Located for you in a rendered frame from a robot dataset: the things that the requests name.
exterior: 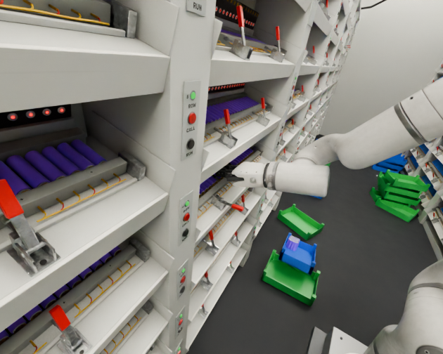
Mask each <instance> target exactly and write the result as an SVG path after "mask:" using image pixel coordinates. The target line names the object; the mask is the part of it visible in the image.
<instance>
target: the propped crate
mask: <svg viewBox="0 0 443 354"><path fill-rule="evenodd" d="M291 235H292V233H290V232H289V233H288V236H287V238H286V241H285V243H284V245H283V248H282V250H281V253H280V256H279V258H278V259H279V260H280V261H282V262H284V263H287V264H288V265H290V266H292V267H295V268H297V269H299V270H301V271H303V272H305V273H307V274H309V275H311V274H312V272H313V269H314V267H315V265H316V262H315V255H316V246H317V244H314V246H311V245H309V244H307V243H304V242H302V241H300V242H299V244H298V247H297V250H296V251H293V250H290V248H289V249H288V248H287V247H286V244H287V241H288V238H289V236H291Z"/></svg>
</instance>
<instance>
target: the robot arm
mask: <svg viewBox="0 0 443 354"><path fill-rule="evenodd" d="M440 136H443V77H442V78H441V79H438V80H437V81H435V82H434V83H432V84H430V85H429V86H426V87H425V88H423V89H421V90H420V91H418V92H416V93H415V94H413V95H412V96H409V97H408V98H406V99H404V100H403V101H401V102H399V103H397V104H396V105H394V106H392V107H391V108H389V109H387V110H386V111H384V112H382V113H380V114H379V115H377V116H375V117H374V118H372V119H370V120H368V121H367V122H365V123H364V124H362V125H361V126H358V127H357V128H355V129H354V130H352V131H350V132H348V133H345V134H338V133H335V134H329V135H327V136H324V137H321V138H319V139H318V140H315V141H314V142H313V143H311V144H309V145H308V146H306V147H304V148H303V149H301V150H300V151H299V152H298V153H297V154H296V155H295V157H294V158H293V161H292V162H290V163H286V162H271V163H267V164H262V163H257V162H243V163H241V164H240V165H231V166H230V165H226V166H224V167H223V168H221V169H220V170H218V172H216V173H215V174H216V176H218V177H225V178H226V180H227V181H234V182H233V185H234V186H238V187H246V188H263V187H265V188H268V190H275V191H281V192H290V193H296V194H301V195H311V196H316V197H325V196H326V195H327V193H328V187H329V182H330V168H329V166H324V165H326V164H329V163H331V162H334V161H337V160H340V162H341V163H342V164H343V165H344V166H346V167H347V168H349V169H364V168H366V167H369V166H372V165H374V164H377V163H379V162H381V161H384V160H386V159H389V158H391V157H393V156H395V155H398V154H401V153H403V152H406V151H407V150H410V149H412V148H415V147H417V146H419V145H422V144H424V143H427V142H429V141H431V140H434V139H436V138H439V137H440ZM231 173H232V175H231ZM363 354H443V259H441V260H439V261H438V262H436V263H433V264H432V265H430V266H428V267H427V268H426V269H424V270H422V271H421V272H420V273H418V274H417V276H415V277H414V279H413V280H412V282H411V283H410V285H409V290H408V293H407V297H406V303H405V306H404V312H403V315H402V318H401V320H400V322H399V324H391V325H388V326H386V327H384V328H383V329H382V330H381V331H380V333H379V334H378V335H377V337H375V339H374V340H373V341H372V343H371V344H370V346H369V347H368V348H367V349H366V350H365V352H364V353H363Z"/></svg>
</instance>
